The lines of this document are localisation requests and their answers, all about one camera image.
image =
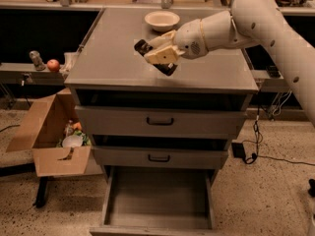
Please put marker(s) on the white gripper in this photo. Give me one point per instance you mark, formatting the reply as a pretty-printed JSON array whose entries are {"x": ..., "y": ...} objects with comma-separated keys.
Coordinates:
[{"x": 189, "y": 40}]

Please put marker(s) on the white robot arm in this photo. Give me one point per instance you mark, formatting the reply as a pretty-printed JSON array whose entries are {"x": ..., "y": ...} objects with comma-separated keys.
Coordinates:
[{"x": 246, "y": 23}]

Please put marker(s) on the grey drawer cabinet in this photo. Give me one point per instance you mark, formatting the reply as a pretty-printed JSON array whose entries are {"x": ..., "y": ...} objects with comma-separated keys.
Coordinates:
[{"x": 110, "y": 73}]

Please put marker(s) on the grey top drawer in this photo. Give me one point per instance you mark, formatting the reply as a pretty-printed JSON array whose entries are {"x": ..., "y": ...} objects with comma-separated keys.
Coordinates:
[{"x": 164, "y": 123}]

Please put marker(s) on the grey middle drawer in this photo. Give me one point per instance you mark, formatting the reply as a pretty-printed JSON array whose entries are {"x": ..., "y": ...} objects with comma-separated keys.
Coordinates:
[{"x": 160, "y": 157}]

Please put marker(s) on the grey open bottom drawer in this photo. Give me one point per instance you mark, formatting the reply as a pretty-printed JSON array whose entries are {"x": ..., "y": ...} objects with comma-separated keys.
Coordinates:
[{"x": 143, "y": 201}]

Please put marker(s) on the black remote on shelf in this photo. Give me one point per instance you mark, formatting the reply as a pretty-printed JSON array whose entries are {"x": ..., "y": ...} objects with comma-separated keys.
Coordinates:
[{"x": 273, "y": 72}]

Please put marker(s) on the red apple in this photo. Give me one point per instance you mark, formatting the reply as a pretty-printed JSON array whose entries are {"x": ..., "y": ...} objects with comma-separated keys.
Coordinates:
[{"x": 53, "y": 65}]

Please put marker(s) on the orange fruit in box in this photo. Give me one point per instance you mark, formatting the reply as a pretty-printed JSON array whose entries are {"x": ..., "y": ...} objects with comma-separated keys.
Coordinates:
[{"x": 77, "y": 126}]

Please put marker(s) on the black power adapter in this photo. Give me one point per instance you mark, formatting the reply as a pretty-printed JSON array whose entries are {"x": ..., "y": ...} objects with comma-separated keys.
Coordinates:
[{"x": 238, "y": 150}]

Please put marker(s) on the small grey figurine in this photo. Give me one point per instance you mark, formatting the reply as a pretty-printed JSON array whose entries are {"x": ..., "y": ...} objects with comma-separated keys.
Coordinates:
[{"x": 37, "y": 61}]

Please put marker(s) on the white bowl in box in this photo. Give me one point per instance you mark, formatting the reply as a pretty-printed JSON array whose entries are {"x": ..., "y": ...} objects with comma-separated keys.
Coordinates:
[{"x": 72, "y": 141}]

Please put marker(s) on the open cardboard box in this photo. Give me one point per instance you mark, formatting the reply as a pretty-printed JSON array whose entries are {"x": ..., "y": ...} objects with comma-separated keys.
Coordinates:
[{"x": 42, "y": 129}]

